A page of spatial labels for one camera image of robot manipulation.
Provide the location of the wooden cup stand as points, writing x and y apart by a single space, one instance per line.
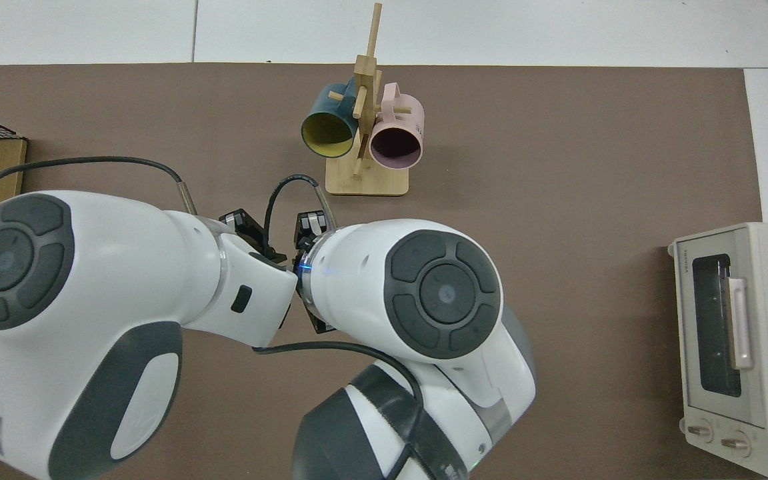
367 183

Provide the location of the dark teal cup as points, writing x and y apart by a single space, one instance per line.
320 106

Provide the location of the pink cup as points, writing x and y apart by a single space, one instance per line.
404 120

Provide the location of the brown table cloth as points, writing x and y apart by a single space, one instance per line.
590 166

